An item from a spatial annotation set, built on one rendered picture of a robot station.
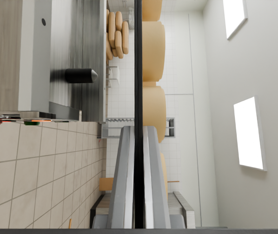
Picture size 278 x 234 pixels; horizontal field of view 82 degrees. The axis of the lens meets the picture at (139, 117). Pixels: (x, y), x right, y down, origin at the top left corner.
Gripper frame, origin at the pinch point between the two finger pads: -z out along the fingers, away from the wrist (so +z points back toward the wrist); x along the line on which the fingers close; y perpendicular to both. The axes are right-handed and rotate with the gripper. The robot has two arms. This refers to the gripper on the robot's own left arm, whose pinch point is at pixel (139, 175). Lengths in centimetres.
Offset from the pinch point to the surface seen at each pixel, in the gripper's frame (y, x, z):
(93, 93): -15.3, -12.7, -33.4
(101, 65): -9.6, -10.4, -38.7
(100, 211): -339, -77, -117
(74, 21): 0.8, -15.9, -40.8
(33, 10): 6.0, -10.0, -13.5
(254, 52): -84, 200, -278
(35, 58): 2.5, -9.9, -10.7
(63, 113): -13.0, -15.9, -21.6
